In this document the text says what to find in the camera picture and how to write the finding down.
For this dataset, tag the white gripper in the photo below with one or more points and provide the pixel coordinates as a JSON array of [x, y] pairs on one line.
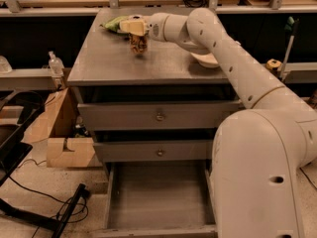
[[154, 26]]

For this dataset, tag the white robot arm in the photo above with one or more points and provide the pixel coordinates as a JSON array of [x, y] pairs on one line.
[[256, 151]]

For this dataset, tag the grey top drawer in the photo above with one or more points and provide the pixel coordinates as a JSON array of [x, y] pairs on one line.
[[155, 116]]

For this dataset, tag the grey drawer cabinet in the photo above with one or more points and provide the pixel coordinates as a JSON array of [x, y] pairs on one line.
[[106, 71]]

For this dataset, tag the grey open bottom drawer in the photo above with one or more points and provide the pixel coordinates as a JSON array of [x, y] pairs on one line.
[[159, 200]]

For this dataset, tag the green chip bag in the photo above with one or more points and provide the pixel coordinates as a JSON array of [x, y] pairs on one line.
[[113, 25]]

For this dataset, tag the white bowl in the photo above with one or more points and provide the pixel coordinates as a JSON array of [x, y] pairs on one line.
[[207, 61]]

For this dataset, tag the clear sanitizer bottle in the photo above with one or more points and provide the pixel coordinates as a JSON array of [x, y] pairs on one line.
[[56, 64]]

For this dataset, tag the cardboard box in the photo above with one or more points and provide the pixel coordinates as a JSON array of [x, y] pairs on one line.
[[56, 126]]

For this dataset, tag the reacher grabber tool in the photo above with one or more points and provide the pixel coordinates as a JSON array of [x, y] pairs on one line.
[[292, 27]]

